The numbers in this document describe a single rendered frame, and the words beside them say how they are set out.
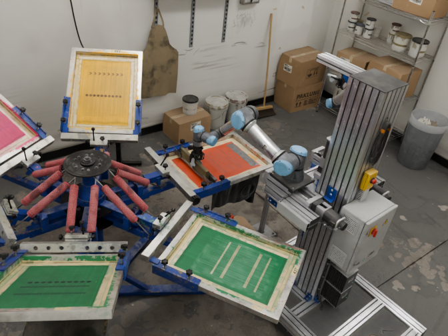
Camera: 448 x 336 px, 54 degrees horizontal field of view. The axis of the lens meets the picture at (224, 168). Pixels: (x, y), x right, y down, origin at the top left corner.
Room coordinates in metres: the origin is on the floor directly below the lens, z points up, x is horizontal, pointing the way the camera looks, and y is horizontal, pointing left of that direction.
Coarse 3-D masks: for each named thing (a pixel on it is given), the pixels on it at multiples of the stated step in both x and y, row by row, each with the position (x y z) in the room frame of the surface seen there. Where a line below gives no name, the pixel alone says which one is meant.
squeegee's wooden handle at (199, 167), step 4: (184, 148) 2.90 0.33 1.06; (184, 152) 2.85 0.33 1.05; (188, 152) 2.85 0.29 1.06; (184, 156) 2.85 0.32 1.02; (188, 156) 2.81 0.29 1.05; (188, 160) 2.81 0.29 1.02; (196, 164) 2.72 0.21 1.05; (200, 164) 2.71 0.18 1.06; (196, 168) 2.72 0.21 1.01; (200, 168) 2.68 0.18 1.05; (204, 168) 2.66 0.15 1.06; (200, 172) 2.67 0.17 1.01; (204, 172) 2.64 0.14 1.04; (208, 172) 2.63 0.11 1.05; (208, 176) 2.63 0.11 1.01
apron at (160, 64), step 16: (160, 16) 4.77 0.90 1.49; (160, 32) 4.76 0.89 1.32; (160, 48) 4.75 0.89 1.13; (144, 64) 4.62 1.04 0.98; (160, 64) 4.76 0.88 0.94; (176, 64) 4.89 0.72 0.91; (144, 80) 4.61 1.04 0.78; (160, 80) 4.75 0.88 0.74; (176, 80) 4.88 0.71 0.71; (144, 96) 4.62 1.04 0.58
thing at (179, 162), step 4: (224, 144) 3.20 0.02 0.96; (212, 148) 3.11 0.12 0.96; (216, 148) 3.12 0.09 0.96; (220, 148) 3.13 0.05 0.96; (204, 152) 3.03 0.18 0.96; (208, 152) 3.04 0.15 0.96; (172, 160) 2.86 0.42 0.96; (176, 160) 2.87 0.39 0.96; (180, 160) 2.88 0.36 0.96; (204, 160) 2.92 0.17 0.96; (176, 164) 2.81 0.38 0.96; (180, 164) 2.82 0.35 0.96; (184, 164) 2.83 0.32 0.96; (204, 164) 2.86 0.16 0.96; (208, 164) 2.87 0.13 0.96; (180, 168) 2.77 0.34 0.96; (184, 168) 2.77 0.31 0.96; (188, 168) 2.78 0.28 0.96; (184, 172) 2.72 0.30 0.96
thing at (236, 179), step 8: (232, 136) 3.33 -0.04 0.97; (240, 136) 3.31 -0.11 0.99; (192, 144) 3.08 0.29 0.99; (248, 144) 3.19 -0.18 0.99; (256, 152) 3.08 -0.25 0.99; (264, 160) 3.00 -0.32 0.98; (264, 168) 2.86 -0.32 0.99; (240, 176) 2.72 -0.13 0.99; (248, 176) 2.74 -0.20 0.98; (232, 184) 2.64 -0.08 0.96
